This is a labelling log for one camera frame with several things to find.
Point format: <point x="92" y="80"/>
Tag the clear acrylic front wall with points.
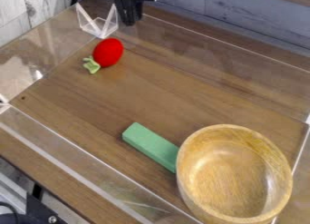
<point x="101" y="194"/>

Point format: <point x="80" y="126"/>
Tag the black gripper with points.
<point x="135" y="10"/>

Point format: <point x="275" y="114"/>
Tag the red plush strawberry toy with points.
<point x="105" y="55"/>

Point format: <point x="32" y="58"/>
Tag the wooden bowl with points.
<point x="232" y="176"/>

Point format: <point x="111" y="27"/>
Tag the clear acrylic left wall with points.
<point x="37" y="52"/>

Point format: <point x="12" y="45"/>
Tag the clear acrylic wall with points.
<point x="223" y="60"/>
<point x="37" y="52"/>
<point x="101" y="194"/>

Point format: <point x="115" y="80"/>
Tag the green rectangular block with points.
<point x="152" y="145"/>

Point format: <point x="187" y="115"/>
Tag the clear acrylic back wall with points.
<point x="223" y="60"/>

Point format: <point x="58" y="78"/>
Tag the black clamp with screw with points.
<point x="22" y="208"/>

